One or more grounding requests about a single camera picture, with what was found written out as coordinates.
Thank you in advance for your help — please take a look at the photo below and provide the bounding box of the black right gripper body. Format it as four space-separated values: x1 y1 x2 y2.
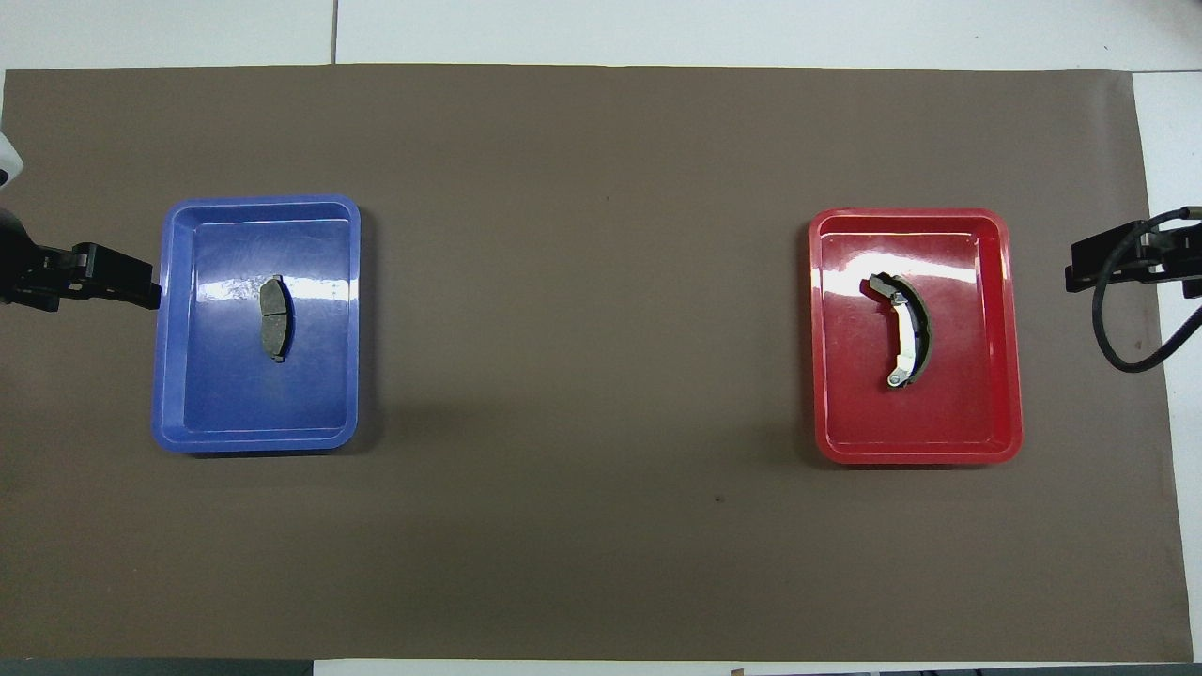
1127 223 1202 284

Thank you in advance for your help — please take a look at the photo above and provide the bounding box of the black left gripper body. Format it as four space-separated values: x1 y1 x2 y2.
0 207 100 312

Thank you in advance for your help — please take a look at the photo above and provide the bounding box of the dark brake pad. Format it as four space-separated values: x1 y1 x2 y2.
258 274 293 363

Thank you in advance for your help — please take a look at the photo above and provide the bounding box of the curved brake shoe with metal web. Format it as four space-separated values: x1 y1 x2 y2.
868 271 932 390

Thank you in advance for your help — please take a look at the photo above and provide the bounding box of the blue plastic tray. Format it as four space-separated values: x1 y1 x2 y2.
151 194 362 455

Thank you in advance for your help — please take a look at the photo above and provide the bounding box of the red plastic tray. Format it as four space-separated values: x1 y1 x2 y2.
808 207 1025 467

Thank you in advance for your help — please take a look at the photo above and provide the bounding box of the brown table mat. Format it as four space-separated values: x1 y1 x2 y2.
0 64 1194 663

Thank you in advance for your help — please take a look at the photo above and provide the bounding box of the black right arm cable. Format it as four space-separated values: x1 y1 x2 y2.
1091 206 1202 375

